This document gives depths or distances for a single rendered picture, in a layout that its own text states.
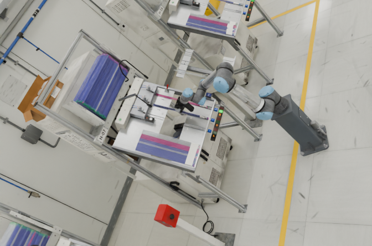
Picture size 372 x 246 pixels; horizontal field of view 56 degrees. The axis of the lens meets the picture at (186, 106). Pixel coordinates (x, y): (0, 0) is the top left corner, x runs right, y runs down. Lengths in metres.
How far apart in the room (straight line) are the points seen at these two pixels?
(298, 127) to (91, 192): 2.65
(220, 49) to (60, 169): 2.28
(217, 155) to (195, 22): 1.38
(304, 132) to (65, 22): 3.20
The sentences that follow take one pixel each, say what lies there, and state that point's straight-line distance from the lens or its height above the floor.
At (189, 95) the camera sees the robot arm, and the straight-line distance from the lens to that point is 2.75.
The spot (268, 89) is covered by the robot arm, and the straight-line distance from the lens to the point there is 2.71.
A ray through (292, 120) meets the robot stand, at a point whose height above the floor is 0.44.
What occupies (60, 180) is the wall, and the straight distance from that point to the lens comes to 4.35.
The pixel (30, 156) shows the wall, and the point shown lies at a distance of 4.24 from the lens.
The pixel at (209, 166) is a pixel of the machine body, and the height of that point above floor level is 0.27.
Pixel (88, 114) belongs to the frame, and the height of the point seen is 1.53.
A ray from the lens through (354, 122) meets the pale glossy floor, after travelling 3.20.
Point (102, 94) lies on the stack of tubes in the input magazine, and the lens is 2.94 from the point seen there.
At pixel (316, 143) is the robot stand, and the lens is 3.16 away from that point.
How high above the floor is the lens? 2.48
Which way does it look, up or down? 31 degrees down
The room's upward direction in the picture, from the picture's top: 51 degrees counter-clockwise
